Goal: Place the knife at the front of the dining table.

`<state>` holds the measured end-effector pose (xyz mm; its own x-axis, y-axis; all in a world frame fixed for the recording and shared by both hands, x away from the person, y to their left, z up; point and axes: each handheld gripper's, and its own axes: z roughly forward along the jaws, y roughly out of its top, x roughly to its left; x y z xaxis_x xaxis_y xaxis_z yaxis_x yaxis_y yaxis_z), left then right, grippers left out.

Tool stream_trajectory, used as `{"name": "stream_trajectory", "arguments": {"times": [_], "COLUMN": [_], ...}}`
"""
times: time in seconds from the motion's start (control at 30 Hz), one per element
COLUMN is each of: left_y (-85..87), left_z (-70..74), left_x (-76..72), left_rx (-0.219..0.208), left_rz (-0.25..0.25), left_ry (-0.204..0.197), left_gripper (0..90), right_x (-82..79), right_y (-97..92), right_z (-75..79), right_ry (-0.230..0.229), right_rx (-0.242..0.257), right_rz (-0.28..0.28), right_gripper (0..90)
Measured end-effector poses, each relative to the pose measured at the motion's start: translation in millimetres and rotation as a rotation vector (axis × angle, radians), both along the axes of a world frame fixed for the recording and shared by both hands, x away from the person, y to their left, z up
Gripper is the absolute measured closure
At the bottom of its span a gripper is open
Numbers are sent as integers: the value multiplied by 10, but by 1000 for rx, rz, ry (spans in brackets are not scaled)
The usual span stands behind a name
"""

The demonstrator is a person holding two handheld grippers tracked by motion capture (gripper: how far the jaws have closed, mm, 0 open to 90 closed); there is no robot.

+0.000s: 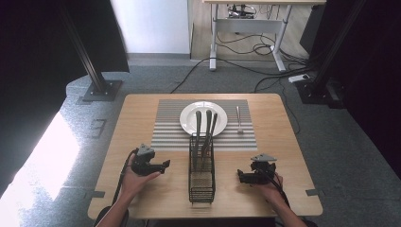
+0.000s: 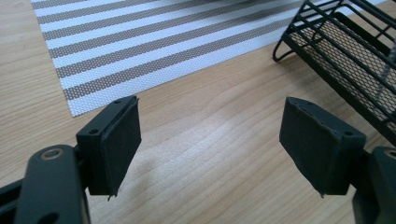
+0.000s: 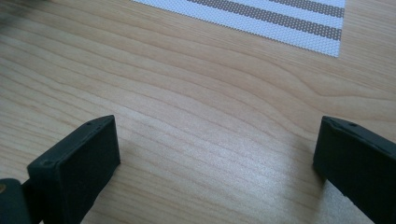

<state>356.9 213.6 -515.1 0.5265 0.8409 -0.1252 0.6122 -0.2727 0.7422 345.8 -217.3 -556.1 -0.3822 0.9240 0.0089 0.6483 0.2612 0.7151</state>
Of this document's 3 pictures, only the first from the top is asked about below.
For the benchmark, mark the person's left hand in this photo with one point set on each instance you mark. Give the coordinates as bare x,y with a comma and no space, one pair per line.
134,183

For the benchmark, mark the black curtain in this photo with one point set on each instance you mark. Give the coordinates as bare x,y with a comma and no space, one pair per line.
31,63
378,78

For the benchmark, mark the white power strip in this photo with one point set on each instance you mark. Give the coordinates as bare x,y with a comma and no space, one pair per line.
299,78

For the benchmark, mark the black metal stand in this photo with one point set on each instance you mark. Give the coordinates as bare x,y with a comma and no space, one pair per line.
327,63
94,75

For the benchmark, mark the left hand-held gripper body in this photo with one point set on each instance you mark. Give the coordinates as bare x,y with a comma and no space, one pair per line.
142,165

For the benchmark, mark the white-legged wooden desk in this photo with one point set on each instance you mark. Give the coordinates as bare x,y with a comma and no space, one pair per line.
249,25

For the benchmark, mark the grey floor socket cover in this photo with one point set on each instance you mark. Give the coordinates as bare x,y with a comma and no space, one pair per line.
97,128

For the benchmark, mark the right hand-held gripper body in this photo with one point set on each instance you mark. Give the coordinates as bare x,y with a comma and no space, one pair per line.
262,171

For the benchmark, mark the white round plate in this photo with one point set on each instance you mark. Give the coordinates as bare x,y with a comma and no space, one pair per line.
189,119

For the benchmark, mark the person's right hand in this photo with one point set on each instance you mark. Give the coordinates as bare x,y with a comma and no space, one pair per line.
272,190

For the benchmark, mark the silver fork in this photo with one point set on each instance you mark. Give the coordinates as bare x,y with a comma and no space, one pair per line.
239,119

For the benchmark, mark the grey striped placemat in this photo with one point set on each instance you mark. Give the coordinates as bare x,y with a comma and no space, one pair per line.
167,126

